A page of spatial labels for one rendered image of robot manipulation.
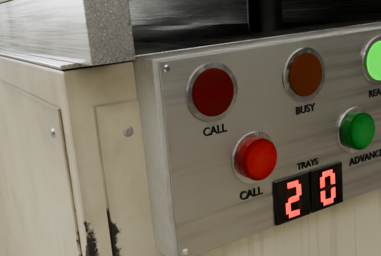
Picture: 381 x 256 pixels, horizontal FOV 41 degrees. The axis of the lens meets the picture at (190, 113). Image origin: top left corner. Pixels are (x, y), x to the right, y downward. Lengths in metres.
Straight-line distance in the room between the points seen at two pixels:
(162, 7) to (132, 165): 0.53
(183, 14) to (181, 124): 0.48
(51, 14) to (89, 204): 0.13
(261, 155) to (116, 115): 0.10
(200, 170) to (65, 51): 0.12
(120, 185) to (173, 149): 0.05
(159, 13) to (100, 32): 0.57
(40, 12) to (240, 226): 0.21
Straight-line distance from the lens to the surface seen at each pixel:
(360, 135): 0.42
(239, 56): 0.34
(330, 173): 0.41
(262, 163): 0.36
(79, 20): 0.31
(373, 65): 0.43
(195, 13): 0.76
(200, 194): 0.34
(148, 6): 0.90
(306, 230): 0.46
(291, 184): 0.39
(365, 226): 0.51
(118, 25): 0.30
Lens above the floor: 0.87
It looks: 12 degrees down
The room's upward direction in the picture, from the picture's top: 5 degrees counter-clockwise
